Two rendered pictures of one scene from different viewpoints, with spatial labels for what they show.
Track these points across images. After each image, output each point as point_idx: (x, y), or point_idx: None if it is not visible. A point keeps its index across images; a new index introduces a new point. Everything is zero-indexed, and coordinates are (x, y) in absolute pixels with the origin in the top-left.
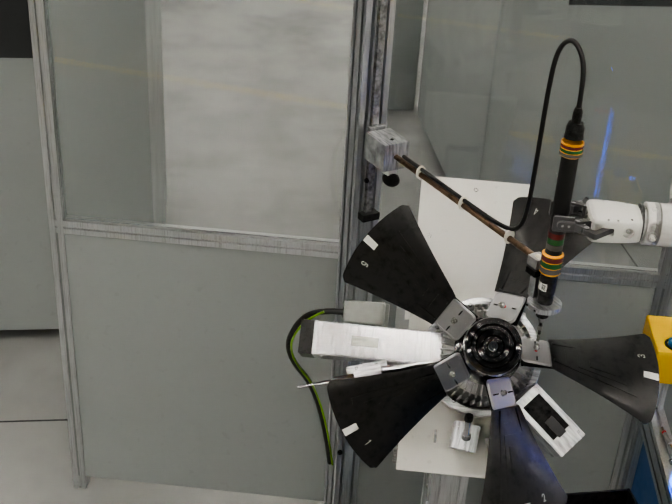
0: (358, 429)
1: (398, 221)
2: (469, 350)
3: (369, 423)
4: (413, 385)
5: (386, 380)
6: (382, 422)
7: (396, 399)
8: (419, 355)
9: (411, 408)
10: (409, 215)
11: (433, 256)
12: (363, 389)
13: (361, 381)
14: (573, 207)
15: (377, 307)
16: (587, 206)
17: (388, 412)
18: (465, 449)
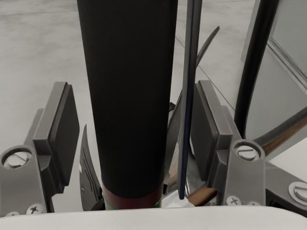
0: (81, 173)
1: (205, 44)
2: (94, 208)
3: (83, 177)
4: (93, 185)
5: (88, 159)
6: (86, 187)
7: (88, 181)
8: (166, 195)
9: (96, 203)
10: (209, 39)
11: (179, 98)
12: (84, 149)
13: (85, 142)
14: (218, 164)
15: None
16: (202, 206)
17: (87, 184)
18: None
